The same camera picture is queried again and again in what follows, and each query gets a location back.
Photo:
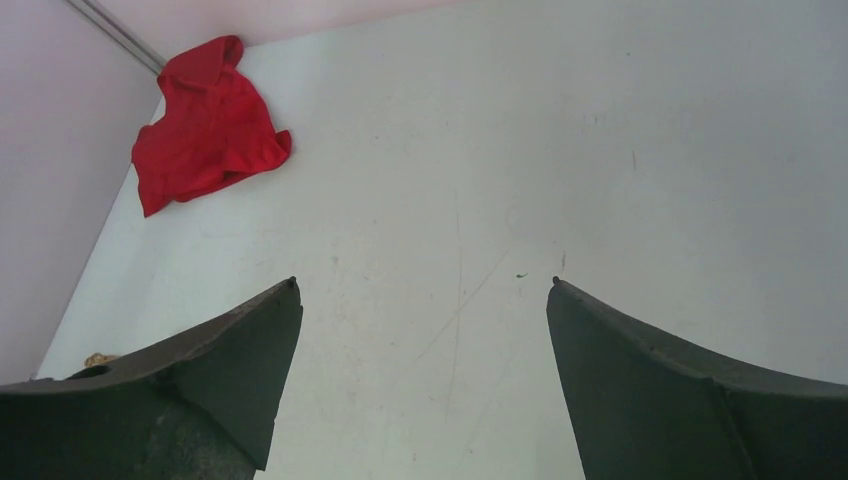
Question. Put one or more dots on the aluminium corner frame post left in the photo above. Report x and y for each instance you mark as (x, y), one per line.
(109, 24)

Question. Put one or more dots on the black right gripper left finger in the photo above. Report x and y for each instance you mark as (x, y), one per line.
(200, 404)

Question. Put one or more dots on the wooden fork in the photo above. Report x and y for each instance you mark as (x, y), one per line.
(98, 359)

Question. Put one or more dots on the red cloth napkin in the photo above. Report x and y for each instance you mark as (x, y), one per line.
(216, 129)

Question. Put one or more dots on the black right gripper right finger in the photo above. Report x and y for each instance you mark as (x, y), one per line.
(646, 404)

